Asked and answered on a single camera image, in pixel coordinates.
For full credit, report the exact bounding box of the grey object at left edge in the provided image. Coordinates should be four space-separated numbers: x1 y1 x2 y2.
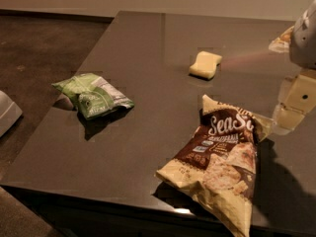
0 91 23 137

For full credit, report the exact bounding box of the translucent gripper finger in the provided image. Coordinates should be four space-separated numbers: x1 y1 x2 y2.
273 104 305 135

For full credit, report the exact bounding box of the small snack packet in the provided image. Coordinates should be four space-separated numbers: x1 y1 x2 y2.
269 26 294 53

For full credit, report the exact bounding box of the brown chip bag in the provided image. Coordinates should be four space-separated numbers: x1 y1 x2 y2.
156 95 273 237

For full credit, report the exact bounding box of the green chip bag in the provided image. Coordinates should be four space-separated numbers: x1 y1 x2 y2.
52 73 134 120

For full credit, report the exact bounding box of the yellow sponge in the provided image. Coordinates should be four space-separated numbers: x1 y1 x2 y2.
189 51 222 80

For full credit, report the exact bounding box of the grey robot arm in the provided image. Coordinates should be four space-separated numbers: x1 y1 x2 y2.
269 0 316 135

